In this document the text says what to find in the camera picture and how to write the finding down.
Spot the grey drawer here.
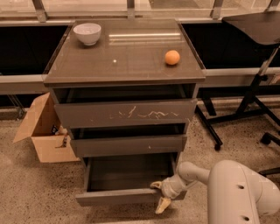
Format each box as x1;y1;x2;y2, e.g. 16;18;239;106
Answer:
71;123;186;158
53;85;197;129
76;152;178;207

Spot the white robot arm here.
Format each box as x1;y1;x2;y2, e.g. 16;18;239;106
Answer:
150;160;280;224

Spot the metal window ledge rail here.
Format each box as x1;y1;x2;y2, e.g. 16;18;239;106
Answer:
0;67;280;95

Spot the orange fruit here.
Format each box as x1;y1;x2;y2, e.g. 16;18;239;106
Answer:
164;50;180;66

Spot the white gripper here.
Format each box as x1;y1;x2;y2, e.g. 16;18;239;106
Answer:
150;174;189;214

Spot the grey drawer cabinet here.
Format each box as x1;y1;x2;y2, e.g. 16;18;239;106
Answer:
42;18;207;208

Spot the grey middle drawer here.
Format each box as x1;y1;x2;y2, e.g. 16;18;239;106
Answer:
71;123;186;158

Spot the grey top drawer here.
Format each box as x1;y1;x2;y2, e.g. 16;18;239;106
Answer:
53;85;197;129

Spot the grey bottom drawer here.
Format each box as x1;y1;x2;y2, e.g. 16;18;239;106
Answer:
76;152;178;207

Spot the white ceramic bowl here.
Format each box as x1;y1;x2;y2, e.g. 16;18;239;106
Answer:
73;23;102;46

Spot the black rolling side table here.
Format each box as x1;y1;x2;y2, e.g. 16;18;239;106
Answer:
195;10;280;151

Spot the open cardboard box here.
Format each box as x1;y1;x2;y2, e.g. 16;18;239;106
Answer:
13;93;79;163

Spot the black office chair base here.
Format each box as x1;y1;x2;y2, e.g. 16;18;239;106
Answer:
260;132;280;177

